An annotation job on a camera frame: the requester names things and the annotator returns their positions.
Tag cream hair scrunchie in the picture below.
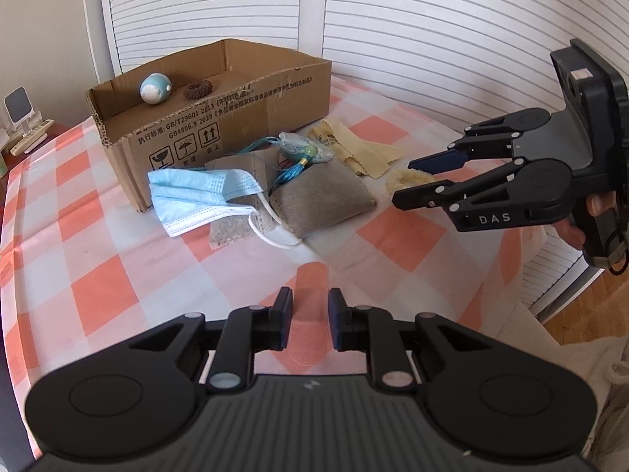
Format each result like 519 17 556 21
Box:
385 168 437 195

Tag yellow cleaning cloth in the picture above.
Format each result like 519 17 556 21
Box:
306 120 402 179

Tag grey stuffed sachet pillow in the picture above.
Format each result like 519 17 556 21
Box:
270 160 377 239

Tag floral patchwork sachet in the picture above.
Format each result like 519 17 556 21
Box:
240 132 335 192

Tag blue surgical face mask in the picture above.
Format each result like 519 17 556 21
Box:
147 168 301 248

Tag brown hair scrunchie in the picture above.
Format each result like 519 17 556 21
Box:
183 80 213 100

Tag blue plush doll keychain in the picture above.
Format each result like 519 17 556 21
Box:
140 72 173 105

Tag grey sachet bag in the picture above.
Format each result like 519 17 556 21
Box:
206 147 295 249

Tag person right hand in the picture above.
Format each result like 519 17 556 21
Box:
552 192 616 251

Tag white louvered closet doors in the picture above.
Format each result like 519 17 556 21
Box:
80 0 629 315

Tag pink checkered tablecloth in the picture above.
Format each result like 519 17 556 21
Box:
0 72 549 458

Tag brown cardboard box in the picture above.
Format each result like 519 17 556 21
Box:
86 39 331 212

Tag wooden nightstand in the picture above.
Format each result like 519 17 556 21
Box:
0 119 70 193

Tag white remote control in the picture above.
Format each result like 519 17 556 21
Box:
9 120 54 157

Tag white phone stand mirror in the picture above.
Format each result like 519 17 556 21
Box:
3 87 42 133

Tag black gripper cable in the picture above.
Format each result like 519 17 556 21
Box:
603 234 629 276

